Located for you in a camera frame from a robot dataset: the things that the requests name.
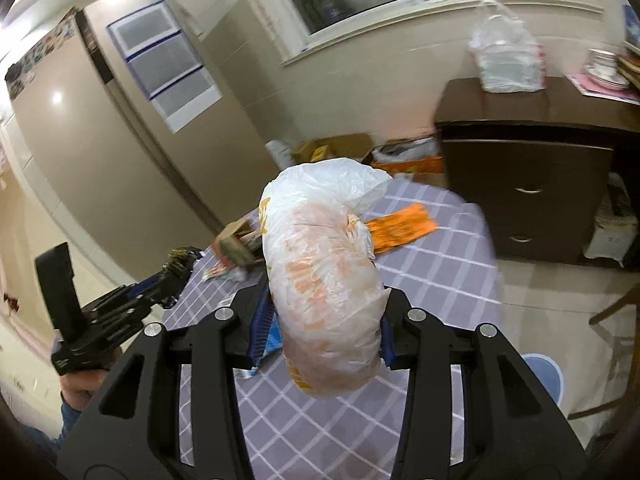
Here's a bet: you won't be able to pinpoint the white bottle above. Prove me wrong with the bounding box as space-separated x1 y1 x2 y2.
265 139 294 170

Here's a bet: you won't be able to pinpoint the white plastic bag orange print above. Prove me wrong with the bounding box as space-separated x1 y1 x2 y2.
259 157 394 401

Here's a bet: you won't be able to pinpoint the blue plastic waste bin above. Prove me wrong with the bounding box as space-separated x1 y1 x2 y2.
519 352 564 407

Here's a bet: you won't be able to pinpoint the person's left hand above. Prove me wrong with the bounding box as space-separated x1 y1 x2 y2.
59 367 110 411

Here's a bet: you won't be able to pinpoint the white blue wall calendar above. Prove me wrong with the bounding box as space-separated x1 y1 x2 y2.
106 1 224 134

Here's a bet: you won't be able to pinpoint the beige refrigerator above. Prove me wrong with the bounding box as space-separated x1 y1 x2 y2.
4 7 228 281

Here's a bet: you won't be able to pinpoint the colourful crumpled wrapper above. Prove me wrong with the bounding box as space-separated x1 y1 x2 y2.
204 262 253 283

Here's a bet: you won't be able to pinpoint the white plastic crate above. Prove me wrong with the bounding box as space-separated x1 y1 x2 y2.
584 174 632 267

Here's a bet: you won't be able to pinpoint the wooden chair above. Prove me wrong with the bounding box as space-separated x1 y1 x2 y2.
569 284 640 422

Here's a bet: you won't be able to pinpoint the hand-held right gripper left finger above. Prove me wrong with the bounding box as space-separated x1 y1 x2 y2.
57 280 275 480

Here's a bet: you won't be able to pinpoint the clear plastic bag red handle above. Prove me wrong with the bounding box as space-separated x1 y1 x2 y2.
466 0 547 94

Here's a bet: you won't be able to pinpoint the blue snack packet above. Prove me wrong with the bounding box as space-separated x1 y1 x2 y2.
235 285 287 377

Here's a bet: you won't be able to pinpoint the pink booklet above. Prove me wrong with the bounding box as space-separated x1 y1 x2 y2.
565 72 632 99

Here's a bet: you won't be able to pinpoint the dark wooden drawer cabinet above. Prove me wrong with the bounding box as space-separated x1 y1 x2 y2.
434 76 640 267

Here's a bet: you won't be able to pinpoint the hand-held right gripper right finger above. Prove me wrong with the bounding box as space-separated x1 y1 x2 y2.
380 287 587 480

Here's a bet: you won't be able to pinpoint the orange printed carton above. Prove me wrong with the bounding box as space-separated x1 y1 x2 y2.
372 139 446 177

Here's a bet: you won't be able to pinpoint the white stacked dishes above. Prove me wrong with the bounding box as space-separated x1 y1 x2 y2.
581 48 632 91

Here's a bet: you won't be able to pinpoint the orange packet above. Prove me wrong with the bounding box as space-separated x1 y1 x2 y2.
364 204 439 257

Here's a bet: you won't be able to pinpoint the person's left forearm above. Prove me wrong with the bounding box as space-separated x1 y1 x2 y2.
22 400 78 463

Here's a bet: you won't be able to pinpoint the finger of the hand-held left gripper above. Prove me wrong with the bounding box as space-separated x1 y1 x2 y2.
157 246 204 286
159 280 193 310

